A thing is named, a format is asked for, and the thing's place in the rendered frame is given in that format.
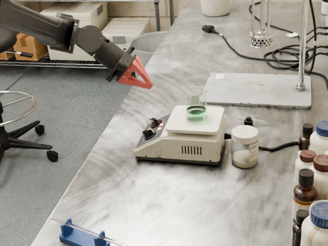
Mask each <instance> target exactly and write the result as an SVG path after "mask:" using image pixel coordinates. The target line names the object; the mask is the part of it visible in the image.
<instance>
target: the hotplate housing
mask: <svg viewBox="0 0 328 246"><path fill-rule="evenodd" d="M171 114H172V112H171ZM170 116H171V115H170ZM169 118H170V117H169ZM168 121H169V120H168ZM168 121H167V123H168ZM167 123H166V125H167ZM166 125H165V127H166ZM226 139H231V134H227V127H226V115H225V114H224V116H223V119H222V122H221V126H220V129H219V132H218V134H216V135H204V134H188V133H172V132H167V131H166V130H165V128H164V130H163V132H162V134H161V136H160V137H159V138H156V139H154V140H152V141H150V142H148V143H146V144H144V145H142V146H139V147H137V148H135V150H134V155H135V157H136V159H139V160H152V161H166V162H179V163H192V164H212V165H218V164H219V161H220V158H221V154H222V150H223V147H224V143H225V140H226Z"/></svg>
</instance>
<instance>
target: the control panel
mask: <svg viewBox="0 0 328 246"><path fill-rule="evenodd" d="M170 115H171V113H170V114H168V115H166V116H164V117H162V118H160V119H158V120H162V122H161V123H162V125H158V126H157V127H155V128H152V130H153V131H156V135H155V136H154V137H152V138H151V139H149V140H145V139H144V138H145V136H144V135H143V134H142V136H141V138H140V140H139V142H138V144H137V146H136V148H137V147H139V146H142V145H144V144H146V143H148V142H150V141H152V140H154V139H156V138H159V137H160V136H161V134H162V132H163V130H164V128H165V125H166V123H167V121H168V119H169V117H170ZM151 125H152V123H149V124H148V125H147V127H146V129H145V130H147V129H150V128H151V127H150V126H151ZM159 127H160V129H158V128H159Z"/></svg>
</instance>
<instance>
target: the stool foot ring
mask: <svg viewBox="0 0 328 246"><path fill-rule="evenodd" d="M9 93H13V94H22V95H26V97H23V98H20V99H17V100H14V101H11V102H8V103H5V104H2V103H1V102H0V115H1V114H2V113H3V108H4V107H7V106H9V105H12V104H15V103H18V102H21V101H23V100H26V99H28V98H31V99H32V100H33V102H34V103H33V106H32V107H31V109H30V110H28V111H27V112H26V113H24V114H23V115H21V116H19V117H17V118H15V119H12V120H10V121H7V122H4V123H0V127H1V126H5V125H8V124H11V123H14V122H16V121H19V120H21V119H23V118H24V117H26V116H27V115H29V114H30V113H31V112H32V111H33V110H34V109H35V107H36V105H37V101H36V99H35V97H34V96H32V95H31V94H29V93H26V92H22V91H12V90H9V91H0V94H9Z"/></svg>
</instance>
